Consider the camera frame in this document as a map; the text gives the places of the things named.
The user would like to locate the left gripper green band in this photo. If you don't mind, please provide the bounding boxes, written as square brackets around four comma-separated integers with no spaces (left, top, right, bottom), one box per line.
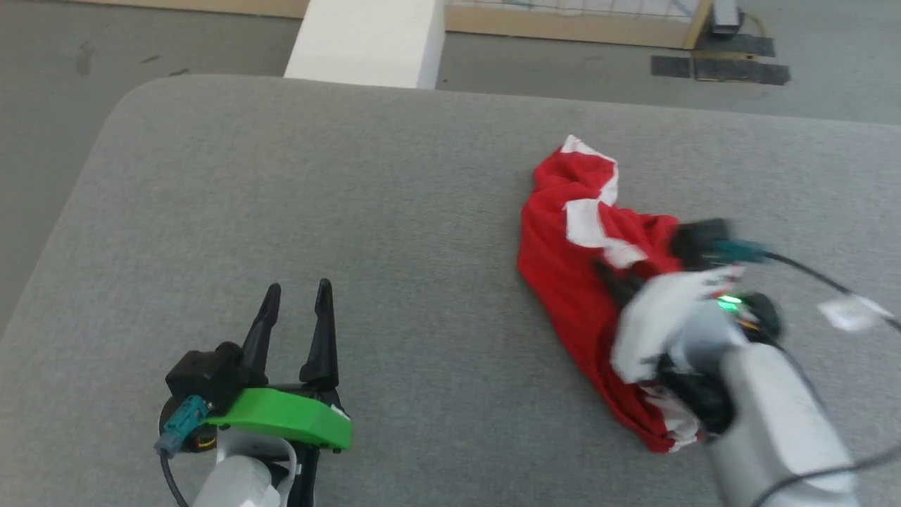
[204,279,353,507]

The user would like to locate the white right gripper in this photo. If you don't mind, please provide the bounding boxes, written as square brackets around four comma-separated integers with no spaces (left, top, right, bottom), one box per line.
[593,259,748,385]

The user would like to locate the red shorts with white trim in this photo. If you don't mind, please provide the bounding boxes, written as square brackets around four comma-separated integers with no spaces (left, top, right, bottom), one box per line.
[516,134,705,453]

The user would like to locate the grey fabric sofa cushion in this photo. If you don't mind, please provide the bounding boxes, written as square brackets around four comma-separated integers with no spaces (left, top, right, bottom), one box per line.
[0,74,901,507]

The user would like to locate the small black floor tape patch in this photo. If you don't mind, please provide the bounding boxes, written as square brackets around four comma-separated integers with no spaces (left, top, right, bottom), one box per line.
[650,55,693,79]

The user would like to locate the long black floor tape patch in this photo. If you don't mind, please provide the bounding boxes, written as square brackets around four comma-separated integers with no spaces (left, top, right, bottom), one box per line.
[693,56,791,87]

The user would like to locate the wooden framed mesh fence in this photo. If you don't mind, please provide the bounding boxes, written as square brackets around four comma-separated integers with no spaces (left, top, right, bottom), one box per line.
[67,0,713,51]

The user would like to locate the black floor tape strip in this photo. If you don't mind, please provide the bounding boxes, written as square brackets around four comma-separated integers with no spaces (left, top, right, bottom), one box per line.
[693,32,776,58]

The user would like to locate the white rectangular box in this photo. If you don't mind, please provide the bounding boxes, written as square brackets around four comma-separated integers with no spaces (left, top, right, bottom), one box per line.
[284,0,446,90]

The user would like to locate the black cable with teal plug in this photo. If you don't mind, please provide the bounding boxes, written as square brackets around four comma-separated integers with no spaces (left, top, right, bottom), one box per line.
[154,394,212,507]

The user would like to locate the black cable with paper tag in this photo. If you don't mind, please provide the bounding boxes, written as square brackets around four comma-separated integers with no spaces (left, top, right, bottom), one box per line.
[714,239,901,332]

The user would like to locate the white paper cable tag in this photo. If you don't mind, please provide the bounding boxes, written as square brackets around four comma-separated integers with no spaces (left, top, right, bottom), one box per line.
[817,294,893,333]

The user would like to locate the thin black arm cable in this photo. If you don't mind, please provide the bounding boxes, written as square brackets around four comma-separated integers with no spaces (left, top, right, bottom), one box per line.
[750,442,901,507]

